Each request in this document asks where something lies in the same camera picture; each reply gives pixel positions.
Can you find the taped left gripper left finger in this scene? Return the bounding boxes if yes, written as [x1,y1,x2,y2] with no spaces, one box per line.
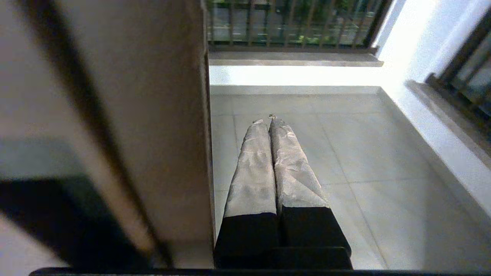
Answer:
[214,119,280,269]

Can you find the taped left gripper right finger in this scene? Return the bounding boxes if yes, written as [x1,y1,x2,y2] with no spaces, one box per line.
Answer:
[268,114,353,269]

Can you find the brown framed sliding glass door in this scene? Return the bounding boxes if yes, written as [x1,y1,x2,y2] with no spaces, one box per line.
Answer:
[38,0,216,269]

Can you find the long grey stone sill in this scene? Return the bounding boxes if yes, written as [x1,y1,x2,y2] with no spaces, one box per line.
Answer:
[208,51,384,68]

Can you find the wide black balcony railing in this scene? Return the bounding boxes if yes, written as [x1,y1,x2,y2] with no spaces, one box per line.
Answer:
[206,0,392,51]

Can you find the short grey stone sill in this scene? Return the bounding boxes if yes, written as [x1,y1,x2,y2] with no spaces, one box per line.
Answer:
[406,79,491,169]

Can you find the brown framed fixed glass panel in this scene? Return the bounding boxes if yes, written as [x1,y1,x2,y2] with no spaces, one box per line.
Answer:
[0,0,154,269]

